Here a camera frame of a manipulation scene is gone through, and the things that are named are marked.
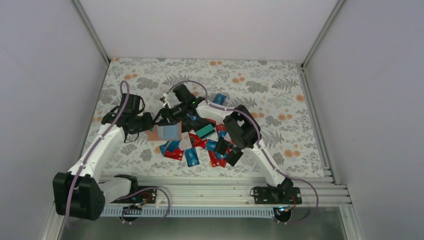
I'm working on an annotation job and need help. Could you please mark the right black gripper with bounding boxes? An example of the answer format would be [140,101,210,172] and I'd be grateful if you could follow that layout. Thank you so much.
[152,101,187,127]

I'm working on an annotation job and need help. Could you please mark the tan leather card holder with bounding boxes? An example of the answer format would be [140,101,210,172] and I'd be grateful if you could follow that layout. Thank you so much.
[144,123,182,141]

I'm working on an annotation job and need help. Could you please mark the teal striped card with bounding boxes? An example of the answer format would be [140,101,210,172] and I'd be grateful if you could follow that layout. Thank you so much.
[195,124,216,140]

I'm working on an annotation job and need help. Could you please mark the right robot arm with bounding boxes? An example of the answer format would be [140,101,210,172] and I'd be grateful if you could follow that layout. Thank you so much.
[157,81,295,204]

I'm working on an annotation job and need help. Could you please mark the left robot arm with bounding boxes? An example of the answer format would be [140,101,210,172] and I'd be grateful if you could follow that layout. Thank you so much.
[52,93,153,221]

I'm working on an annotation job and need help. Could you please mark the white floral card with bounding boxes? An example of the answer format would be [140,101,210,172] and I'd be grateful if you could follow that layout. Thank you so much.
[178,132,193,151]

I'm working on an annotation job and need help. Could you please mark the blue card lower left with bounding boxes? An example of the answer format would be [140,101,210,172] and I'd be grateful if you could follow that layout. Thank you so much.
[159,140,180,156]

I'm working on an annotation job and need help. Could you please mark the blue card top right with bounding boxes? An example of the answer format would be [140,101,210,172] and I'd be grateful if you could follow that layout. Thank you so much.
[212,93,227,105]

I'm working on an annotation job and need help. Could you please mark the red card bottom left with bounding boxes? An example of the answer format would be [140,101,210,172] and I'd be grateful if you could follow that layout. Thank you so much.
[163,148,184,161]

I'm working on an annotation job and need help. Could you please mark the red card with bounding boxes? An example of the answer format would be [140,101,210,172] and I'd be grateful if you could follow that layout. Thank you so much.
[208,151,227,168]
[163,148,184,161]

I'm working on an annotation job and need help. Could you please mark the red card bottom centre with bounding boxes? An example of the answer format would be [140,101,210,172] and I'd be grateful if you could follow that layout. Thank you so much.
[208,151,227,168]

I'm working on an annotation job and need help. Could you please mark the black card bottom right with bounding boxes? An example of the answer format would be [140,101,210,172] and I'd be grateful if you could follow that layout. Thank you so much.
[225,149,244,167]

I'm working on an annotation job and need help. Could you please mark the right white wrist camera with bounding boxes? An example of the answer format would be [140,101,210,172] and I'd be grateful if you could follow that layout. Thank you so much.
[159,93,174,109]

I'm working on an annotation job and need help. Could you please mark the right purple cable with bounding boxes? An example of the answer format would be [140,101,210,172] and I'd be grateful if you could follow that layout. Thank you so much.
[165,80,320,227]

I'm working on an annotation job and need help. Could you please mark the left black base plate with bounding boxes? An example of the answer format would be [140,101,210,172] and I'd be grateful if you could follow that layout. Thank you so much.
[111,186,158,205]

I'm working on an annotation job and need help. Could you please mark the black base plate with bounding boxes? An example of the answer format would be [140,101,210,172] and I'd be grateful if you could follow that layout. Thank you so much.
[249,186,303,205]
[111,186,158,205]

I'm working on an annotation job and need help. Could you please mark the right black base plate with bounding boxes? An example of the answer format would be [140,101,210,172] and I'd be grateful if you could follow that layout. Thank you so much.
[249,186,303,205]

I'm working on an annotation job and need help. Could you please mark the aluminium rail frame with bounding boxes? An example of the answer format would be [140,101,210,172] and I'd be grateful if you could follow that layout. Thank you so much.
[54,175,353,208]

